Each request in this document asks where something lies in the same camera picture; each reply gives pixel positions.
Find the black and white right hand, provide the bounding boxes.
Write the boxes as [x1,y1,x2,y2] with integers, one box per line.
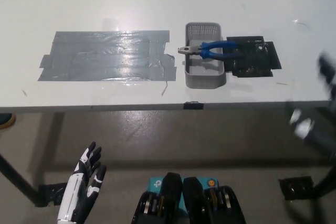
[288,50,336,142]

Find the white and black left hand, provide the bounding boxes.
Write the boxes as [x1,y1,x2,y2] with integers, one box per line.
[57,141,107,222]

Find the blue handled pliers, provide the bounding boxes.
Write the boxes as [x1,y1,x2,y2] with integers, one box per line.
[177,40,245,59]

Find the black floor tape patch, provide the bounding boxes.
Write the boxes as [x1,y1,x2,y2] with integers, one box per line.
[278,176,315,201]
[38,183,68,207]

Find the black diagonal table leg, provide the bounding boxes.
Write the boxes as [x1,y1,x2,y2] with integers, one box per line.
[0,153,44,207]

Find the teal box with white logo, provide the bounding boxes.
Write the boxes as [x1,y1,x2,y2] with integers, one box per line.
[148,176,220,211]

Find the large black tape patch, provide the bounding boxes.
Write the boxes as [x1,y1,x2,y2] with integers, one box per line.
[222,36,283,79]

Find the round dark object tan rim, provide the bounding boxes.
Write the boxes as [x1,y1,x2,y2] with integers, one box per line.
[0,113,16,131]

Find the small black tape strip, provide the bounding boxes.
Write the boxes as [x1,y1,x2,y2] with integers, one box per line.
[183,101,205,111]

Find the grey perforated plastic basket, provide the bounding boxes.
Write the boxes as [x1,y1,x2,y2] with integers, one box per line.
[184,22,227,89]

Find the grey duct tape patch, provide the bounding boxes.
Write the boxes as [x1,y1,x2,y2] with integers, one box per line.
[37,31,177,82]

